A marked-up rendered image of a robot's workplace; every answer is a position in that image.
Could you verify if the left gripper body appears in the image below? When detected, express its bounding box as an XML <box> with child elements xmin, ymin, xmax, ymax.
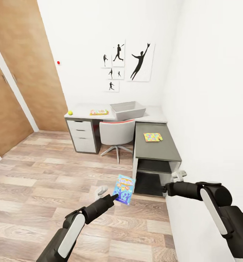
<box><xmin>92</xmin><ymin>194</ymin><xmax>114</xmax><ymax>218</ymax></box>

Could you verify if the jigsaw puzzle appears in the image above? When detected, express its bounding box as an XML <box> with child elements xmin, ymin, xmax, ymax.
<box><xmin>144</xmin><ymin>133</ymin><xmax>163</xmax><ymax>142</ymax></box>

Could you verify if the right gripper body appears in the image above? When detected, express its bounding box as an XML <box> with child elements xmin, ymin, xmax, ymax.
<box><xmin>166</xmin><ymin>181</ymin><xmax>190</xmax><ymax>198</ymax></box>

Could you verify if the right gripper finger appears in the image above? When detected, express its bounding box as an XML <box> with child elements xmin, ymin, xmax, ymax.
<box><xmin>154</xmin><ymin>184</ymin><xmax>167</xmax><ymax>193</ymax></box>

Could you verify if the board game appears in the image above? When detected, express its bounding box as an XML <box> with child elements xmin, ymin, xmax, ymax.
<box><xmin>90</xmin><ymin>110</ymin><xmax>109</xmax><ymax>115</ymax></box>
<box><xmin>112</xmin><ymin>175</ymin><xmax>136</xmax><ymax>206</ymax></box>

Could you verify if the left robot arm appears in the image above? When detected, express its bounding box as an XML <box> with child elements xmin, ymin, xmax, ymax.
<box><xmin>36</xmin><ymin>185</ymin><xmax>118</xmax><ymax>262</ymax></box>

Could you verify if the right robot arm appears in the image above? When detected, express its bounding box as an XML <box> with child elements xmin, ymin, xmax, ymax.
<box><xmin>154</xmin><ymin>170</ymin><xmax>243</xmax><ymax>262</ymax></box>

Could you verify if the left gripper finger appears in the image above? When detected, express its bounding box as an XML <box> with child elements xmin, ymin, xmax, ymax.
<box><xmin>111</xmin><ymin>194</ymin><xmax>118</xmax><ymax>201</ymax></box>

